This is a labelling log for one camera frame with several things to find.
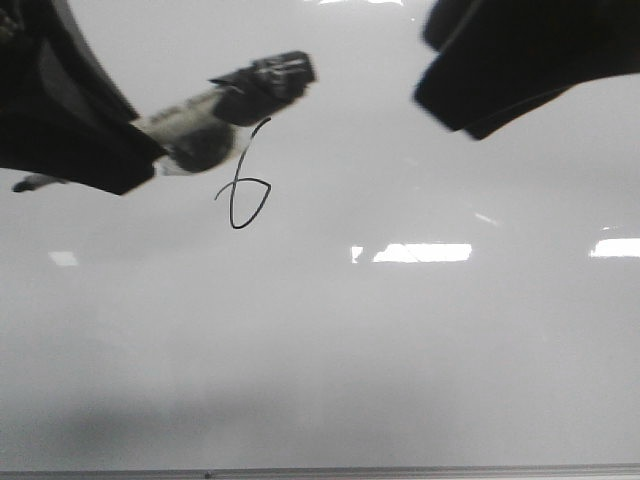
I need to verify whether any grey whiteboard bottom frame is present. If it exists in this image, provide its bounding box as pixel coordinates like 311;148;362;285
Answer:
1;463;639;479

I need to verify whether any white glossy whiteboard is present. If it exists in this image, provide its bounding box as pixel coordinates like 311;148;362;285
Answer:
1;1;639;470

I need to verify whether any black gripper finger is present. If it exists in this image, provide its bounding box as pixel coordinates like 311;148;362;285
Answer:
414;1;639;140
1;1;166;195

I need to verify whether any white black whiteboard marker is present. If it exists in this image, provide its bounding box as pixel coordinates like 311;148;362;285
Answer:
11;49;318;194

